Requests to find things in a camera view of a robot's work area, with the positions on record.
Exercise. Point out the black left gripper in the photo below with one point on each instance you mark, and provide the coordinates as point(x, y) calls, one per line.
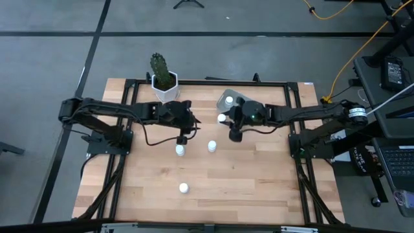
point(176, 113)

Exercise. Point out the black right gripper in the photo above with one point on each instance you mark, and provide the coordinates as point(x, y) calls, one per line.
point(247, 113)

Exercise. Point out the white plastic pill bottle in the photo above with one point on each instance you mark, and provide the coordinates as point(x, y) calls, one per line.
point(180, 149)
point(183, 187)
point(221, 118)
point(229, 100)
point(211, 145)

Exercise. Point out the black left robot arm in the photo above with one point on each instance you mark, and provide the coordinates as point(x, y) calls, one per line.
point(106, 108)

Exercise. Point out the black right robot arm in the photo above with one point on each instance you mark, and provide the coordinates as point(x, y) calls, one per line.
point(307, 113)

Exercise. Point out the white plastic basket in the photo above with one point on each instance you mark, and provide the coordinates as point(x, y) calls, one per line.
point(221, 105)

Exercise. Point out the white faceted plant pot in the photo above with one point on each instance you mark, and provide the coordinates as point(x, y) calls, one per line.
point(168, 95)

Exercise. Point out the green cactus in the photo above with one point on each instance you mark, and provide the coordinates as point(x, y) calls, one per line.
point(160, 69)

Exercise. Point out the black bag white lettering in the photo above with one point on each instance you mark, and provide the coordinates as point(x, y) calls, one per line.
point(362, 158)

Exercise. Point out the grey side table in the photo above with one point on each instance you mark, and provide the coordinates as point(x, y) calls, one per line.
point(372, 84)

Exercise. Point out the black caster wheel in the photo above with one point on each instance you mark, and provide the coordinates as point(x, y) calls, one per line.
point(376, 202)

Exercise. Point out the black power brick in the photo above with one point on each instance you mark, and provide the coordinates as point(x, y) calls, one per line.
point(393, 72)

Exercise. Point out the black laptop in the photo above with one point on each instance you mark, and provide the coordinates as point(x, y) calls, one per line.
point(399, 161)

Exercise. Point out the black stand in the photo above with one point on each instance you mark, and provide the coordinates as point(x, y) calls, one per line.
point(393, 35)

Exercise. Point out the black stand foot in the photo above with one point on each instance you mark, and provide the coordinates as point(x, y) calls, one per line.
point(9, 149)

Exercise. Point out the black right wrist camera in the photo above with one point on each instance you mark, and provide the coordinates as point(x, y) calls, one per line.
point(235, 135)

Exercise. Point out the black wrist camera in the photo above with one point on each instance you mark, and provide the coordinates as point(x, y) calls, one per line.
point(181, 140)
point(235, 135)

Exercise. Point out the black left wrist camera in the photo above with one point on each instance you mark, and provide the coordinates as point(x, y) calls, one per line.
point(181, 140)

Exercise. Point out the black aluminium table frame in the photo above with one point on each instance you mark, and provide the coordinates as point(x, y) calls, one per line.
point(210, 83)

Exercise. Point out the silver frame bracket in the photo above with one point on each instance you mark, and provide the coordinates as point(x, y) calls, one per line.
point(119, 228)
point(299, 229)

